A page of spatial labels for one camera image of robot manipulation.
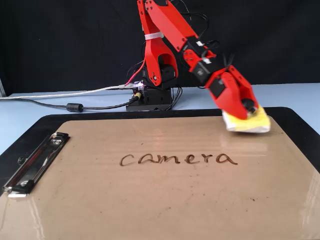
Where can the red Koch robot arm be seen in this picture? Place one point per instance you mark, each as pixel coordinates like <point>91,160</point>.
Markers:
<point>170,22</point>

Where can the yellow sponge with black knob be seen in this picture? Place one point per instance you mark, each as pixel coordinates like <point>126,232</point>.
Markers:
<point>252,123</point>

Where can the black backdrop cloth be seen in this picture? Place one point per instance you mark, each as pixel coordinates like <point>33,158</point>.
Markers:
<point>62,40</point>

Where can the silver metal clipboard clip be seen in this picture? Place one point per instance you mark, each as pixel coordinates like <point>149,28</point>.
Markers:
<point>37,162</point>

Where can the black rectangular mat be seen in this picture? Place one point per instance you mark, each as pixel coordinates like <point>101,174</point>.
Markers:
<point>300,130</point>

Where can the brown clipboard board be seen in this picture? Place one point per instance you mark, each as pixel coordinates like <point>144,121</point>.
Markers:
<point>160,200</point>

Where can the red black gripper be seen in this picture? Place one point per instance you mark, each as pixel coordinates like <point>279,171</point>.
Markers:
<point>215,87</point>

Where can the robot controller circuit board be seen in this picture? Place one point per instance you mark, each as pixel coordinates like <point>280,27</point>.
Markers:
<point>138,86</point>

